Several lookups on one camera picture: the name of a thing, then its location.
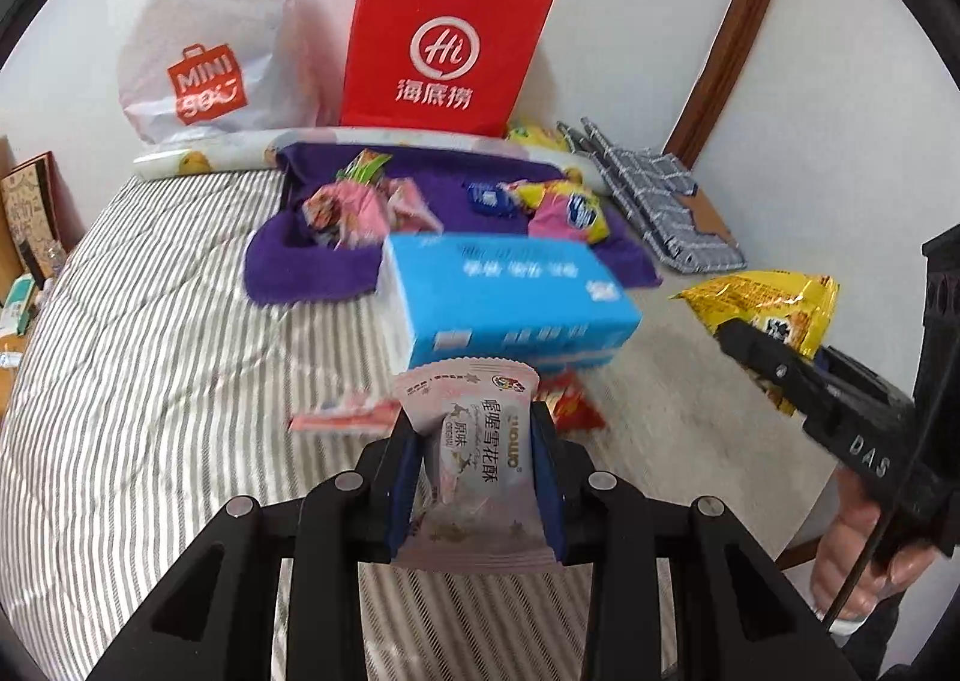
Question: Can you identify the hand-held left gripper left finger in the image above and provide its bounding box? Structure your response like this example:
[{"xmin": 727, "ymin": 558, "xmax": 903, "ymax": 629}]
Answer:
[{"xmin": 86, "ymin": 415, "xmax": 421, "ymax": 681}]

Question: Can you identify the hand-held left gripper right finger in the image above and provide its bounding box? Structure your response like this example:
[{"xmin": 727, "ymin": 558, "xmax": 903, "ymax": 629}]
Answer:
[{"xmin": 529, "ymin": 400, "xmax": 856, "ymax": 681}]

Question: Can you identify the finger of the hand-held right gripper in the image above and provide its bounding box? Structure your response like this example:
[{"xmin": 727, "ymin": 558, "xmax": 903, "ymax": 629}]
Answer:
[{"xmin": 715, "ymin": 319, "xmax": 833, "ymax": 427}]

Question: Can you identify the yellow black snack bag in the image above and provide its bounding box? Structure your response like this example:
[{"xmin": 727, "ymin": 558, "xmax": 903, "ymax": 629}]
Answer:
[{"xmin": 670, "ymin": 268, "xmax": 841, "ymax": 416}]

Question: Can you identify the pale pink snack packet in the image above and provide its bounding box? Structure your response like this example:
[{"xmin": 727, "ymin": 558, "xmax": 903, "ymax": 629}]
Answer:
[{"xmin": 391, "ymin": 355, "xmax": 560, "ymax": 571}]

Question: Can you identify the red white snack packet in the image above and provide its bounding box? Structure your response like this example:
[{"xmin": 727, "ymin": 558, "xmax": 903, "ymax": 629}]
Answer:
[{"xmin": 386, "ymin": 177, "xmax": 443, "ymax": 233}]

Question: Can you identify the green snack packet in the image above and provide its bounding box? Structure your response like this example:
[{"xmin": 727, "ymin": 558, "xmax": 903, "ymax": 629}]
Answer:
[{"xmin": 335, "ymin": 148, "xmax": 395, "ymax": 191}]

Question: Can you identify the person's right forearm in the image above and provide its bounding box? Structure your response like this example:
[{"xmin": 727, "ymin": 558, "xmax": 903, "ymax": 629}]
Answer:
[{"xmin": 817, "ymin": 602, "xmax": 960, "ymax": 681}]

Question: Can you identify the person's right hand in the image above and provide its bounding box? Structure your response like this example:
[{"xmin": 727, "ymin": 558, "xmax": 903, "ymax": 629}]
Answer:
[{"xmin": 810, "ymin": 467, "xmax": 938, "ymax": 618}]

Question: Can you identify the red orange snack packet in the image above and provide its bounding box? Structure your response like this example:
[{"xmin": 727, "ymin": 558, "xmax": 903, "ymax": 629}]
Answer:
[{"xmin": 536, "ymin": 372, "xmax": 605, "ymax": 434}]

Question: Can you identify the flat pink snack packet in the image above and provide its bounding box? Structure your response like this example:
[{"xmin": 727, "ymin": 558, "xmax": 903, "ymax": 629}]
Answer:
[{"xmin": 289, "ymin": 392, "xmax": 402, "ymax": 436}]

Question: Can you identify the blue tissue pack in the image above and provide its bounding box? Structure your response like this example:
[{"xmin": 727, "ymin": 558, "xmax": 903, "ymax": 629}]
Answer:
[{"xmin": 375, "ymin": 233, "xmax": 644, "ymax": 374}]

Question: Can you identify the grey checked folded cloth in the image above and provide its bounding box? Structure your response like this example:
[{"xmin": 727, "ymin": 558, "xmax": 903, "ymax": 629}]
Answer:
[{"xmin": 556, "ymin": 117, "xmax": 743, "ymax": 275}]

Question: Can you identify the purple towel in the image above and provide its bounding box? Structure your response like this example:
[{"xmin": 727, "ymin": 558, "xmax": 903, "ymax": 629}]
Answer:
[{"xmin": 246, "ymin": 141, "xmax": 665, "ymax": 307}]

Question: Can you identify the pink yellow snack packet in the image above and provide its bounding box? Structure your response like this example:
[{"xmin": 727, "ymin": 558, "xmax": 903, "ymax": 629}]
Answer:
[{"xmin": 529, "ymin": 182, "xmax": 610, "ymax": 245}]

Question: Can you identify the pink floral snack packet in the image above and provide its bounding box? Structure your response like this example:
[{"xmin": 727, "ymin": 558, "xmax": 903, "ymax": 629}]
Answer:
[{"xmin": 300, "ymin": 178, "xmax": 391, "ymax": 251}]

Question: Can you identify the striped bed sheet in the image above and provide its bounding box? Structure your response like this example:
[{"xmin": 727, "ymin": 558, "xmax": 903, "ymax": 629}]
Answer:
[{"xmin": 0, "ymin": 167, "xmax": 676, "ymax": 681}]

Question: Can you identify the small yellow snack packet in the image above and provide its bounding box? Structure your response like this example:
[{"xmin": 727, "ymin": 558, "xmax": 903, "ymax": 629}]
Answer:
[{"xmin": 501, "ymin": 178, "xmax": 560, "ymax": 213}]

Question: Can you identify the blue snack packet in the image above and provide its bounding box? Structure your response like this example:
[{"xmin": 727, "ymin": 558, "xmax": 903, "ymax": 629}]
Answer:
[{"xmin": 463, "ymin": 180, "xmax": 515, "ymax": 217}]

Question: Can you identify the yellow green-label snack bag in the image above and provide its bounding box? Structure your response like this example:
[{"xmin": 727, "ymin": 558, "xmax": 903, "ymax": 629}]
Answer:
[{"xmin": 506, "ymin": 118, "xmax": 571, "ymax": 153}]

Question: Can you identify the white patterned rolled mat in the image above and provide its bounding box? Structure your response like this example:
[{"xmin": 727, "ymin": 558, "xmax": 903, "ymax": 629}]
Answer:
[{"xmin": 131, "ymin": 126, "xmax": 586, "ymax": 183}]

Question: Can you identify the green white box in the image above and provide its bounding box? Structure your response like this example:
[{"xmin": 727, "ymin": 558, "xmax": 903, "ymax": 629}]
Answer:
[{"xmin": 0, "ymin": 276, "xmax": 42, "ymax": 337}]

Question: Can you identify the brown patterned board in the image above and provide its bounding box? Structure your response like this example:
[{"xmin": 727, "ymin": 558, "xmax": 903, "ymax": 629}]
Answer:
[{"xmin": 0, "ymin": 152, "xmax": 65, "ymax": 277}]

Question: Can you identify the red paper bag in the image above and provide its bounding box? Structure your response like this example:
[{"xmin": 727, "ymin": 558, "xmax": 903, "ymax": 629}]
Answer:
[{"xmin": 339, "ymin": 0, "xmax": 557, "ymax": 138}]

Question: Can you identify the white plastic bag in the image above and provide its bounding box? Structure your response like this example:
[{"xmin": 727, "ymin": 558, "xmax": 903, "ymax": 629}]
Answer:
[{"xmin": 116, "ymin": 0, "xmax": 338, "ymax": 146}]

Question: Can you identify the black cable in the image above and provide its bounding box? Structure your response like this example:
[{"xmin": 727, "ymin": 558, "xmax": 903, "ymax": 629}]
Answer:
[{"xmin": 816, "ymin": 493, "xmax": 901, "ymax": 633}]

